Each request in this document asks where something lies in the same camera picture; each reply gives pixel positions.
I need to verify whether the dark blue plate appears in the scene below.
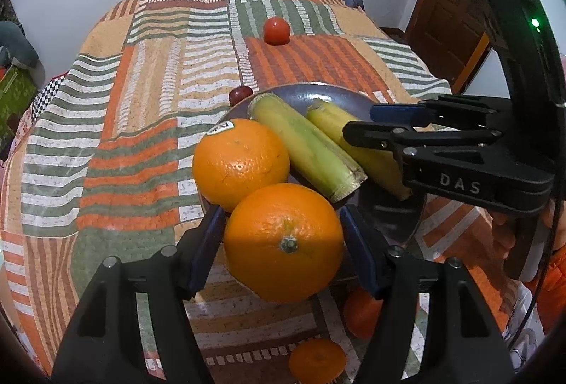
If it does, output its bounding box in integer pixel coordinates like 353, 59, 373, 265
199, 82, 426, 284

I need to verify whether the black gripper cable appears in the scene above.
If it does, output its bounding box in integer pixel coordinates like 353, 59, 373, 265
504, 101, 566, 362

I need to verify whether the person's white printed clothing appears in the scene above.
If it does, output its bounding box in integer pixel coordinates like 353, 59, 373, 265
504, 280, 547, 369

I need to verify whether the red tomato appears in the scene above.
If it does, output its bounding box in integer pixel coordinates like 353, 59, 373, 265
263, 17, 291, 45

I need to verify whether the striped patchwork blanket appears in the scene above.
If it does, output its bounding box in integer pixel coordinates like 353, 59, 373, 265
0, 0, 533, 384

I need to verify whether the green box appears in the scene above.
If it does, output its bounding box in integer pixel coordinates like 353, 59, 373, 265
0, 65, 40, 155

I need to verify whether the dark red plum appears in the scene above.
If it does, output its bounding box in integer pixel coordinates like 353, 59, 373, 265
229, 86, 254, 107

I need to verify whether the person's right hand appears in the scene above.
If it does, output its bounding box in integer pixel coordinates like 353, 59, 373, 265
490, 211, 517, 264

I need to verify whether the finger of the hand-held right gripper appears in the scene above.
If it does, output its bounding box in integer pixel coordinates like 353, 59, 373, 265
342, 121, 554, 215
370, 94, 513, 131

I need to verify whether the checkered cloth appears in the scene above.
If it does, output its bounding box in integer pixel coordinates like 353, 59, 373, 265
27, 72, 68, 120

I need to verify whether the orange with sticker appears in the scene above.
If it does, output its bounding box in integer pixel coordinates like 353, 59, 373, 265
192, 118, 291, 214

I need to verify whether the grey cloth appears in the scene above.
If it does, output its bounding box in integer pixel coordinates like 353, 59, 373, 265
0, 20, 40, 68

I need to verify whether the plain orange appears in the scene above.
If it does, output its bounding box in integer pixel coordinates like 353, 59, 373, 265
223, 183, 346, 304

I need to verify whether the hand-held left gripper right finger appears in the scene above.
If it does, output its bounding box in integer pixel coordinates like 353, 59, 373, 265
340, 204, 517, 384

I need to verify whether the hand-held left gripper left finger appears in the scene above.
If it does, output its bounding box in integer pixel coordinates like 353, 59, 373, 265
50, 204, 227, 384

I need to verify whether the small tangerine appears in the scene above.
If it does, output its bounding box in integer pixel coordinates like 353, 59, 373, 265
288, 337, 348, 384
342, 289, 421, 340

